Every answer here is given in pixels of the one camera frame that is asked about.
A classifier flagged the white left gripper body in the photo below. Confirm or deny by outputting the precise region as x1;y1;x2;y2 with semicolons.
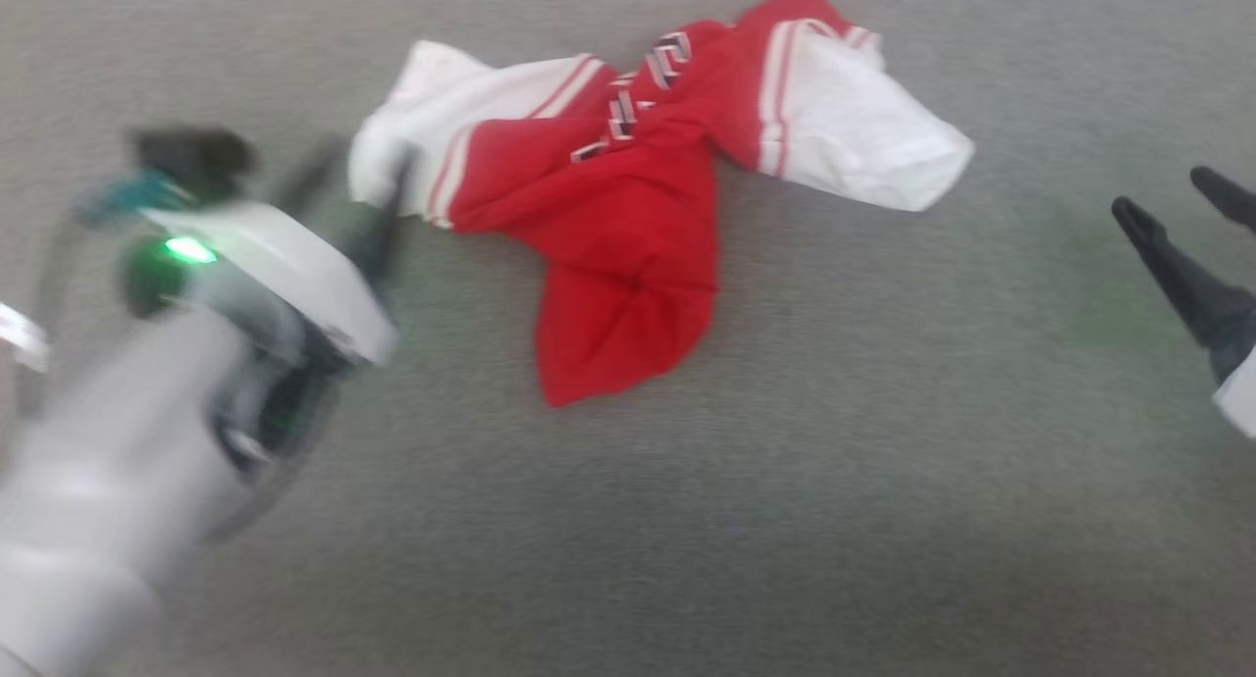
137;201;398;366

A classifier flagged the red and white shirt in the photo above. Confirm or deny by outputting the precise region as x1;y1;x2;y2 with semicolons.
348;0;975;408

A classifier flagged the white paper label tag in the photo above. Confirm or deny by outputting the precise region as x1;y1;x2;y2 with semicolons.
0;302;50;372

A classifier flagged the black cable with teal connector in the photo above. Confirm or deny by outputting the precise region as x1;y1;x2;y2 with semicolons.
15;167;189;413

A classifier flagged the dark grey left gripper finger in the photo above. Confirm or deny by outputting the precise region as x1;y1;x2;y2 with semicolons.
270;137;349;222
339;152;413;286

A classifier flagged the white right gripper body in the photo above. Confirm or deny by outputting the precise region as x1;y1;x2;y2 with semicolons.
1214;348;1256;439

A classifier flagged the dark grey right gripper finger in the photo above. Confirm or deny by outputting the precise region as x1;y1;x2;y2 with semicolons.
1190;166;1256;233
1112;196;1256;382

